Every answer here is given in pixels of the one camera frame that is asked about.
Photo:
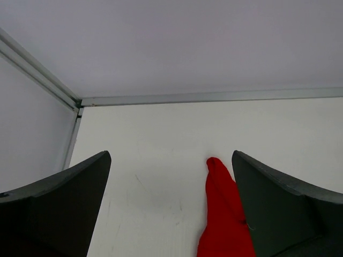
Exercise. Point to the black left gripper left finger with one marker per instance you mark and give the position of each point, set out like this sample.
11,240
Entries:
55,216

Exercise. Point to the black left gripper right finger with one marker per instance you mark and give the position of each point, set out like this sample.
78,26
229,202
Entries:
285,215

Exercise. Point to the red t shirt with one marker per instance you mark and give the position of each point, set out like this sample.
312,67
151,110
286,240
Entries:
226,232

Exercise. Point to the left aluminium frame bar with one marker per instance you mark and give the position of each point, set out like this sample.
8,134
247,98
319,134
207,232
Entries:
72,139

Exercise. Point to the aluminium frame bar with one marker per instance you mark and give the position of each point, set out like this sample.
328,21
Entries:
72,139
253,95

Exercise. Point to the rear aluminium frame bar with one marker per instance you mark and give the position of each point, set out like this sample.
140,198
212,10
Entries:
253,95

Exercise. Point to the left aluminium frame post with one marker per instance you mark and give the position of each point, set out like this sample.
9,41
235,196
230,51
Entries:
30,66

